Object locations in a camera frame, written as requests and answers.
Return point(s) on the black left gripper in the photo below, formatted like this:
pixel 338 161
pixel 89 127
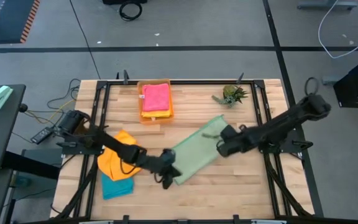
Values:
pixel 166 161

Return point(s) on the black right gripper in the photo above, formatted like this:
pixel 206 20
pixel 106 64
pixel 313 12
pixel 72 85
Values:
pixel 230 143

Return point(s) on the green microfiber towel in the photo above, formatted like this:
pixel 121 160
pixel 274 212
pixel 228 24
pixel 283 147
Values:
pixel 194 152

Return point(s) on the pink microfiber towel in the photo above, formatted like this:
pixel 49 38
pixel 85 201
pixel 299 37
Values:
pixel 155 97

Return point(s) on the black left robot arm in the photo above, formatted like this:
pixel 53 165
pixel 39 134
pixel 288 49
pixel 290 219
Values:
pixel 117 146

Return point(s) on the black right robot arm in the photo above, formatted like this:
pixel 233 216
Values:
pixel 278 124

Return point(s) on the teal microfiber towel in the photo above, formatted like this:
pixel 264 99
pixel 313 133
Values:
pixel 117 189

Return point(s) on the orange microfiber towel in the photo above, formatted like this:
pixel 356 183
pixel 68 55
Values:
pixel 113 161

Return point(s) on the small potted succulent plant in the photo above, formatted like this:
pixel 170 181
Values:
pixel 232 93

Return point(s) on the orange translucent plastic bin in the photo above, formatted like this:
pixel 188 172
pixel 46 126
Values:
pixel 157 120

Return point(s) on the gray desk foot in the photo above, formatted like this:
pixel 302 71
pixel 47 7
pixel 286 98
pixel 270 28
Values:
pixel 331 80
pixel 322 4

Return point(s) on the black power adapter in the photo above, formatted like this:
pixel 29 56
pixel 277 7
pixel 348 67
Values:
pixel 42 134

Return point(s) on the black equipment box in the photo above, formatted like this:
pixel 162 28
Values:
pixel 124 2

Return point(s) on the black round knob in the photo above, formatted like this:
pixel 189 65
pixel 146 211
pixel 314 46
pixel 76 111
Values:
pixel 23 108

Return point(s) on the black mat with orange stripes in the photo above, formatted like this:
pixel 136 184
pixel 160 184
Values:
pixel 8 18

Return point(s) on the black aluminium table frame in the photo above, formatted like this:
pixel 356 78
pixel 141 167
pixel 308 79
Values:
pixel 216 82

